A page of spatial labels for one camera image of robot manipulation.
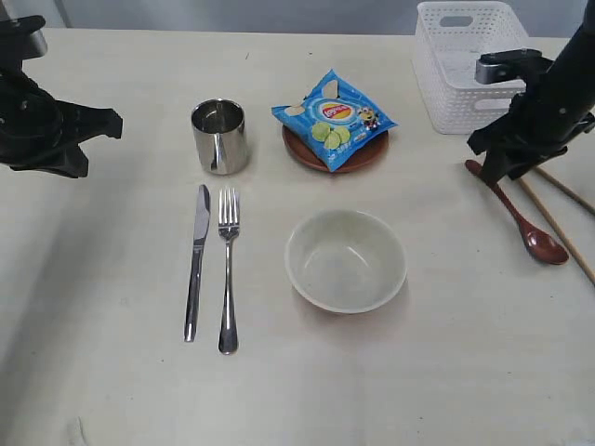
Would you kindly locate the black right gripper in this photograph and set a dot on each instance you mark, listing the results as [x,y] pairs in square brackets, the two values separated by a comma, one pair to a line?
[39,133]

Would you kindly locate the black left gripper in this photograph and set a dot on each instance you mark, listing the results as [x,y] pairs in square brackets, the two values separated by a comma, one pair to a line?
[555,108]

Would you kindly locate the wooden chopstick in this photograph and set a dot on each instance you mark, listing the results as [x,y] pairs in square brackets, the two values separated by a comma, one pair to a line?
[565,190]
[579,259]

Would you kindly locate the brown wooden spoon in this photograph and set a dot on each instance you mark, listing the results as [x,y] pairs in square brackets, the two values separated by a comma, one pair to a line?
[539,244]

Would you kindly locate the white perforated plastic basket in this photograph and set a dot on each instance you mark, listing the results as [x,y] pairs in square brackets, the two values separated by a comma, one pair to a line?
[450,37]

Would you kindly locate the silver table knife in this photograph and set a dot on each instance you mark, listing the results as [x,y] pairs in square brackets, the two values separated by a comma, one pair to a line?
[200,230]

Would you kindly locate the brown round plate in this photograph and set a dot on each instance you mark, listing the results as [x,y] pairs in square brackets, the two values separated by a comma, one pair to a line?
[368,154]

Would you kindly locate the blue Lay's chips bag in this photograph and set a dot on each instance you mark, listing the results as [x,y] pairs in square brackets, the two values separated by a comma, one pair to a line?
[335,120]

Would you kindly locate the speckled white ceramic bowl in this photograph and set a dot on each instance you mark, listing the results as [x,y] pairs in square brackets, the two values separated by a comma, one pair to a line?
[345,261]

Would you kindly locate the silver metal fork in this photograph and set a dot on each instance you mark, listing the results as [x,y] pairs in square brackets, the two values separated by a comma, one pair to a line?
[228,230]

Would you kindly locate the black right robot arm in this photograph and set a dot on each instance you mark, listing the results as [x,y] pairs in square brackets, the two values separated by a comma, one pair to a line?
[22,39]

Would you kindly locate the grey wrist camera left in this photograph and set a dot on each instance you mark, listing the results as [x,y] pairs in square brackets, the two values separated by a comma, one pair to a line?
[498,67]

